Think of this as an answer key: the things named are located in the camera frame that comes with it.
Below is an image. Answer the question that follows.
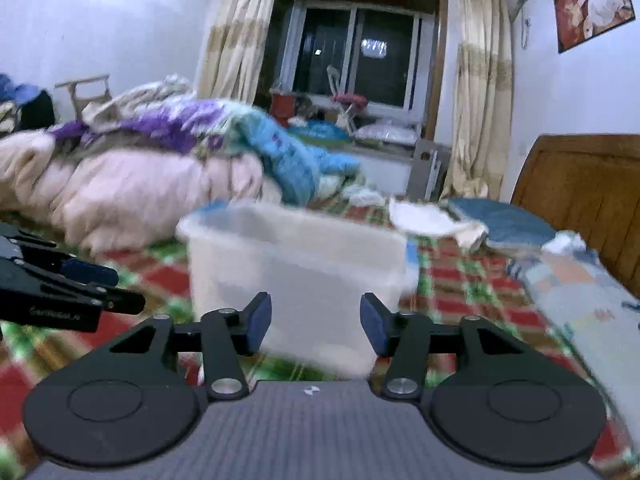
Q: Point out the wall poster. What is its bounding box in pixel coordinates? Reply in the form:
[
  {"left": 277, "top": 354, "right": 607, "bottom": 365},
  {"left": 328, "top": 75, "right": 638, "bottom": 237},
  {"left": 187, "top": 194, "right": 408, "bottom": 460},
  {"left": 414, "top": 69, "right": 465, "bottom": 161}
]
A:
[{"left": 549, "top": 0, "right": 632, "bottom": 55}]

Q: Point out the wooden headboard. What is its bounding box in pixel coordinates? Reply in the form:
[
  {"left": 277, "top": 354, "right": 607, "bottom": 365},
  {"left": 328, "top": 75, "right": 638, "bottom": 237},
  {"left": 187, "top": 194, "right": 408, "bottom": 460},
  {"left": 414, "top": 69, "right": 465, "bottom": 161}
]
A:
[{"left": 510, "top": 132, "right": 640, "bottom": 306}]

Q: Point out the red object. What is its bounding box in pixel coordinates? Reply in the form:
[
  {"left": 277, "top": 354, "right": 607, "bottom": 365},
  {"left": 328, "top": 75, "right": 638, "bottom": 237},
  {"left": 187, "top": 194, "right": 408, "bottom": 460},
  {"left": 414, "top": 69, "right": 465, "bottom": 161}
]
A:
[{"left": 269, "top": 89, "right": 301, "bottom": 121}]

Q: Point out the blue pillow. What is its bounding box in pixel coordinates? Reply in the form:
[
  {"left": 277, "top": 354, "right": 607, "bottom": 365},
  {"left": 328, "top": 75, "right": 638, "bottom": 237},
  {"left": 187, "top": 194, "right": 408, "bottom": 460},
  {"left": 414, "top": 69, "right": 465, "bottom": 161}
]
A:
[{"left": 447, "top": 197, "right": 556, "bottom": 253}]

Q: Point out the white folded cloth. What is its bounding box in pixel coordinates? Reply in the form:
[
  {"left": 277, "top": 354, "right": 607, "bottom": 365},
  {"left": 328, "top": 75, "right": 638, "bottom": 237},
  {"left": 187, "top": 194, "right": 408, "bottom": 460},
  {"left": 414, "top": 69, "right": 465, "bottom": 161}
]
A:
[{"left": 389, "top": 199, "right": 488, "bottom": 250}]

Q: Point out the translucent plastic storage container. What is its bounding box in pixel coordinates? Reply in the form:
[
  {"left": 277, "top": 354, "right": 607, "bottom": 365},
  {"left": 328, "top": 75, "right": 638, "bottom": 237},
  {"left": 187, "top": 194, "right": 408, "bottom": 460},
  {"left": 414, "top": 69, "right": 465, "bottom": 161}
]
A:
[{"left": 176, "top": 199, "right": 418, "bottom": 378}]

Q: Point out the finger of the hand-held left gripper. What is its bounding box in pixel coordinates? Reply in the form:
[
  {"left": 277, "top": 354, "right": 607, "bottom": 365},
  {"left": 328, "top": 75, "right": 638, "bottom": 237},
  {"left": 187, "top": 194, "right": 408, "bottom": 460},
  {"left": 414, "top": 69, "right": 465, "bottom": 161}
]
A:
[
  {"left": 0, "top": 222, "right": 120, "bottom": 288},
  {"left": 0, "top": 262, "right": 147, "bottom": 335}
]

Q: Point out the cream curtain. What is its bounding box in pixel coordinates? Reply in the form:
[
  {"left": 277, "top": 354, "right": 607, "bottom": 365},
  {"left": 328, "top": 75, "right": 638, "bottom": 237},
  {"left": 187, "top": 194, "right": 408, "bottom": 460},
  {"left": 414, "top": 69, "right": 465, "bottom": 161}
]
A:
[
  {"left": 440, "top": 0, "right": 516, "bottom": 201},
  {"left": 197, "top": 0, "right": 283, "bottom": 106}
]

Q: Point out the blue cloth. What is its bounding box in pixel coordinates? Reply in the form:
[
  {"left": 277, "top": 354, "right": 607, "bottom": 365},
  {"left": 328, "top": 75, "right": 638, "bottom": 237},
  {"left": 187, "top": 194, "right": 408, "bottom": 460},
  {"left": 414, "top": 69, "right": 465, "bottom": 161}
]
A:
[{"left": 0, "top": 72, "right": 41, "bottom": 106}]

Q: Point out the blue cushion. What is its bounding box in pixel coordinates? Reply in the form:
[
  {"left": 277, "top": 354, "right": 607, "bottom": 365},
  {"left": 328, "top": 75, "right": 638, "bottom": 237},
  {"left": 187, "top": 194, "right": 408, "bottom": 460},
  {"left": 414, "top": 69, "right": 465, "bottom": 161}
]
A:
[{"left": 287, "top": 120, "right": 353, "bottom": 143}]

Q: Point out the wooden chair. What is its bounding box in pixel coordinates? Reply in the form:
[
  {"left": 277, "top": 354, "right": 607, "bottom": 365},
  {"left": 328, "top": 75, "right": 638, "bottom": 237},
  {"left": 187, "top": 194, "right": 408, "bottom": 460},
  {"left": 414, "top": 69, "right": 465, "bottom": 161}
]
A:
[{"left": 54, "top": 74, "right": 112, "bottom": 121}]

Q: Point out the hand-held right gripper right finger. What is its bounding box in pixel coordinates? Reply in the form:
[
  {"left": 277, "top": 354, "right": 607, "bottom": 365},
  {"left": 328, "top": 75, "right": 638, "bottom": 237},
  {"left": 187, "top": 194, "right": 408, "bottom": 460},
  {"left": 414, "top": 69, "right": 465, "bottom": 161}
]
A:
[{"left": 360, "top": 291, "right": 543, "bottom": 402}]

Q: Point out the pink quilt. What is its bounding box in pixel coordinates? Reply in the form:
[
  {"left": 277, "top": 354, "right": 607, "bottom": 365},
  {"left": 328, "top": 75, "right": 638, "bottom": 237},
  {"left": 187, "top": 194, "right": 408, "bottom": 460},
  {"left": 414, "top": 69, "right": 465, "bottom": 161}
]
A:
[{"left": 0, "top": 130, "right": 281, "bottom": 253}]

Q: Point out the pale patterned blanket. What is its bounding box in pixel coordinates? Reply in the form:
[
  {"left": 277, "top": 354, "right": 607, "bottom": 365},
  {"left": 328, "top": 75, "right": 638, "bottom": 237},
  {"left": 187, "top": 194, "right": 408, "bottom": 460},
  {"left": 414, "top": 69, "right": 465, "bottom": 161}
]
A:
[{"left": 507, "top": 232, "right": 640, "bottom": 456}]

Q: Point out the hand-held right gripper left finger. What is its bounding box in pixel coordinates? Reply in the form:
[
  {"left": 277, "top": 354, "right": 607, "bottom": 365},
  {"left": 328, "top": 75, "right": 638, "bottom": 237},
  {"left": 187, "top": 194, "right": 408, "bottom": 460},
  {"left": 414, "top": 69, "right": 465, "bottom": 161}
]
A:
[{"left": 87, "top": 291, "right": 273, "bottom": 402}]

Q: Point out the window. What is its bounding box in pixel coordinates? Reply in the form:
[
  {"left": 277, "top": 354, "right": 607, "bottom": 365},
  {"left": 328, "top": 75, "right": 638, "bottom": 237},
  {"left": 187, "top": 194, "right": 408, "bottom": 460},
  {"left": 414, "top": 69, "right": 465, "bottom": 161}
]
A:
[{"left": 277, "top": 0, "right": 441, "bottom": 116}]

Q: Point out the folding chair with red seat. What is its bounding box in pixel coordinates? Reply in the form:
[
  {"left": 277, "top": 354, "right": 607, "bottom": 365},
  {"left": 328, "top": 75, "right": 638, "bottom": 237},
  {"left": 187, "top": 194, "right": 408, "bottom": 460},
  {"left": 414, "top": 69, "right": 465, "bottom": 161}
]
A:
[{"left": 325, "top": 65, "right": 371, "bottom": 133}]

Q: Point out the small white crumpled cloth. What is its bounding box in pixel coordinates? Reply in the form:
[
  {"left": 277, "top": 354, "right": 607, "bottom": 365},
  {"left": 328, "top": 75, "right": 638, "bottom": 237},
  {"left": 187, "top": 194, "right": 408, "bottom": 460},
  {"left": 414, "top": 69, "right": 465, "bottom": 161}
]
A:
[{"left": 542, "top": 231, "right": 588, "bottom": 256}]

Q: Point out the purple floral blanket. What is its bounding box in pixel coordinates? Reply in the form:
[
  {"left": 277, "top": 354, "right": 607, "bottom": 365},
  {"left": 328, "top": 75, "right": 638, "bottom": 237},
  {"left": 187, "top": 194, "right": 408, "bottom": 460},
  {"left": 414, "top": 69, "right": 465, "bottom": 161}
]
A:
[{"left": 50, "top": 97, "right": 261, "bottom": 161}]

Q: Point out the white pillow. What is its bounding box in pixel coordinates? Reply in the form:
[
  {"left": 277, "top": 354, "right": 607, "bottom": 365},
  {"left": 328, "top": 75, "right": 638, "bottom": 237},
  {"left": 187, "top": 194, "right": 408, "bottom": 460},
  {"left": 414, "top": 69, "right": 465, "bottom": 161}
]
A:
[{"left": 352, "top": 121, "right": 418, "bottom": 143}]

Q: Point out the blue patterned blanket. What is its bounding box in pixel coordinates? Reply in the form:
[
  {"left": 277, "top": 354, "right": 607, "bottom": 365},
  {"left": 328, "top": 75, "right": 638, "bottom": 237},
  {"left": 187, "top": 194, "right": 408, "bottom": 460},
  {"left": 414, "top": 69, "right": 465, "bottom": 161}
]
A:
[{"left": 240, "top": 110, "right": 363, "bottom": 206}]

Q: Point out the grey panel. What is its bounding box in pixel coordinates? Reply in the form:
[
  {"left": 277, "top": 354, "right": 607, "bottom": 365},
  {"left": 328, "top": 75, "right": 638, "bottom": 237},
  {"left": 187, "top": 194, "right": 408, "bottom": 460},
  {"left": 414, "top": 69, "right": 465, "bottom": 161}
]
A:
[{"left": 407, "top": 140, "right": 453, "bottom": 201}]

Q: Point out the beige crumpled cloth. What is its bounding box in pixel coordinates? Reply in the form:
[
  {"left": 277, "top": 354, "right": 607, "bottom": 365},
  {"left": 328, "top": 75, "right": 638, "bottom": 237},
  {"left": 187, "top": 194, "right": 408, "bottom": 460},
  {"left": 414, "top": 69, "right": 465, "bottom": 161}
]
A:
[{"left": 82, "top": 75, "right": 193, "bottom": 126}]

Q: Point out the red green plaid bedsheet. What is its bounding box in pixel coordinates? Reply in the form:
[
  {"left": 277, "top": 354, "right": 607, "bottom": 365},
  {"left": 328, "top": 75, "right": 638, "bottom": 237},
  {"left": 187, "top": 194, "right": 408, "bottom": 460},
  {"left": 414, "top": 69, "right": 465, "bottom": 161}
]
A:
[{"left": 0, "top": 195, "right": 640, "bottom": 480}]

